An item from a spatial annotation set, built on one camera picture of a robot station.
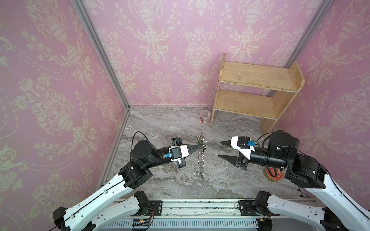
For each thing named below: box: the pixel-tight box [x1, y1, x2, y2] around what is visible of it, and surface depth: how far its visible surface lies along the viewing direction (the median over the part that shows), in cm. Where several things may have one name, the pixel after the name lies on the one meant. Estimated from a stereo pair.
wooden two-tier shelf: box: [209, 52, 305, 138], surface depth 82 cm
